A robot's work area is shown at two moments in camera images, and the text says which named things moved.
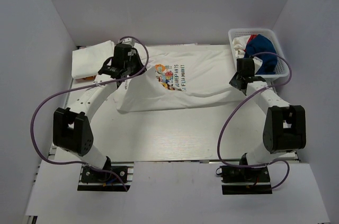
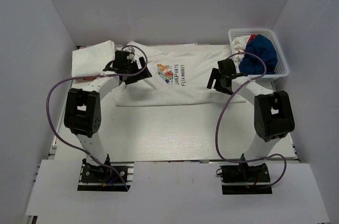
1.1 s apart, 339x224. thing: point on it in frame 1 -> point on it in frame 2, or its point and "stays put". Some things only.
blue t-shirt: (258, 43) stays put
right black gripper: (233, 81) -> (215, 74)
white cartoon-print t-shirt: (178, 75) stays put
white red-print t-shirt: (240, 43) stays put
